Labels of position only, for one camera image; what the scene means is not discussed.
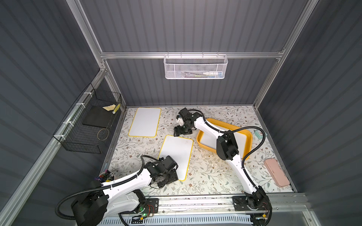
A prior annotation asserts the yellow plastic storage box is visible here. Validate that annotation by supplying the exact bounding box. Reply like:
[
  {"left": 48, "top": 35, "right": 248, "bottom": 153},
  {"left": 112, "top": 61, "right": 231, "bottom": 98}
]
[{"left": 196, "top": 118, "right": 253, "bottom": 161}]

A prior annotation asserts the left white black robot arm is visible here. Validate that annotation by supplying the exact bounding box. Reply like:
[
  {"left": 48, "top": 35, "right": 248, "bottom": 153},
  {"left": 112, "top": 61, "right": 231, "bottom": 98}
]
[{"left": 55, "top": 155, "right": 178, "bottom": 226}]

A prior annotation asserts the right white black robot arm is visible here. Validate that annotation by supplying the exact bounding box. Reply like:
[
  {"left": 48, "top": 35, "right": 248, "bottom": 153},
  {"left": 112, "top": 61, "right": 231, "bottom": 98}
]
[{"left": 173, "top": 108, "right": 272, "bottom": 213}]

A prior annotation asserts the floral table mat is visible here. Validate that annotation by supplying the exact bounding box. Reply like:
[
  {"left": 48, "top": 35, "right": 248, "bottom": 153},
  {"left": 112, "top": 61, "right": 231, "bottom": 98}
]
[{"left": 107, "top": 105, "right": 293, "bottom": 196}]

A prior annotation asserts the pink pen cup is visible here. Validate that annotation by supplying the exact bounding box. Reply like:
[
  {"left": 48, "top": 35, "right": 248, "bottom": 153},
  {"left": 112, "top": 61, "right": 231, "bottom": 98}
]
[{"left": 95, "top": 169, "right": 115, "bottom": 183}]

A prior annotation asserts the white marker in basket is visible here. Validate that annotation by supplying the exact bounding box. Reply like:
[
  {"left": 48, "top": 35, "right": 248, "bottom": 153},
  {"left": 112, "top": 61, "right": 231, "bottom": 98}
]
[{"left": 203, "top": 71, "right": 223, "bottom": 78}]

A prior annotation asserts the yellow sticky note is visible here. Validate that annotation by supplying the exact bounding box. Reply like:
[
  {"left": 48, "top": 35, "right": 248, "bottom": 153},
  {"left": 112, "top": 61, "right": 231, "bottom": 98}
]
[{"left": 103, "top": 104, "right": 116, "bottom": 111}]

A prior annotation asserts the small teal clock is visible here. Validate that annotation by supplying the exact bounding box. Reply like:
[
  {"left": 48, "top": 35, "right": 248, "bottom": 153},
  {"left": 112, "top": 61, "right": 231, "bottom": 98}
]
[{"left": 254, "top": 130, "right": 263, "bottom": 139}]

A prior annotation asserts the black pad in basket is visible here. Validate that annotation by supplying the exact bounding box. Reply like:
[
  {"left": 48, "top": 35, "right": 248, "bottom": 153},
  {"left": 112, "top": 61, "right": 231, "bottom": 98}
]
[{"left": 82, "top": 106, "right": 116, "bottom": 129}]

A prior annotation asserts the pink pencil case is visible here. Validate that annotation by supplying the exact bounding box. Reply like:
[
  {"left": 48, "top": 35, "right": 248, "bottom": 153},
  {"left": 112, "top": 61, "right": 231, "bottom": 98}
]
[{"left": 264, "top": 158, "right": 290, "bottom": 187}]

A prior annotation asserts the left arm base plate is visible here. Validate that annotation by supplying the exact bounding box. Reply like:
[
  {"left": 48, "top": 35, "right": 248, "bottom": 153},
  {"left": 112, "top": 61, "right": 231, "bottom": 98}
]
[{"left": 122, "top": 198, "right": 159, "bottom": 215}]

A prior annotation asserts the white wire mesh basket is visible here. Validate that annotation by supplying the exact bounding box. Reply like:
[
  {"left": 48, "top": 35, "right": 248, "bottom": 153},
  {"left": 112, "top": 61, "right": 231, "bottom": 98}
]
[{"left": 163, "top": 54, "right": 228, "bottom": 80}]

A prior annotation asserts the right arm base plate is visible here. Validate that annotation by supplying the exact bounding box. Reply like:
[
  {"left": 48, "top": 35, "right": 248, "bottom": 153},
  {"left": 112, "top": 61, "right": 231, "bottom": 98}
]
[{"left": 232, "top": 196, "right": 271, "bottom": 211}]

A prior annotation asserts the black wire basket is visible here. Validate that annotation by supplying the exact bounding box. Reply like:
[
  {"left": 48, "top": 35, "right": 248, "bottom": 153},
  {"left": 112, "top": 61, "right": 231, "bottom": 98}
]
[{"left": 53, "top": 86, "right": 122, "bottom": 154}]

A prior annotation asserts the aluminium rail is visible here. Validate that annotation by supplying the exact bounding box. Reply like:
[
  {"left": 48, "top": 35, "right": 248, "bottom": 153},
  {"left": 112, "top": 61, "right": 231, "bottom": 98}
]
[{"left": 157, "top": 193, "right": 311, "bottom": 215}]

